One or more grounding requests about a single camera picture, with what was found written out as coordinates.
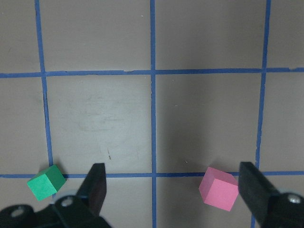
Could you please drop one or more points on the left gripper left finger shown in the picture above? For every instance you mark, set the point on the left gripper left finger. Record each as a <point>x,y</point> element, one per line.
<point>81,210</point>

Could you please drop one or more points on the pink cube centre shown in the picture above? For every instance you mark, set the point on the pink cube centre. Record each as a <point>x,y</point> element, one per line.
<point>219,189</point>

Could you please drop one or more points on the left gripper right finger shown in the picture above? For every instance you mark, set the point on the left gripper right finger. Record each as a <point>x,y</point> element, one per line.
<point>270,207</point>

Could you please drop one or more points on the green cube near left arm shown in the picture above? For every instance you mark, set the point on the green cube near left arm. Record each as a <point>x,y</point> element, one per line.
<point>46,183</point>

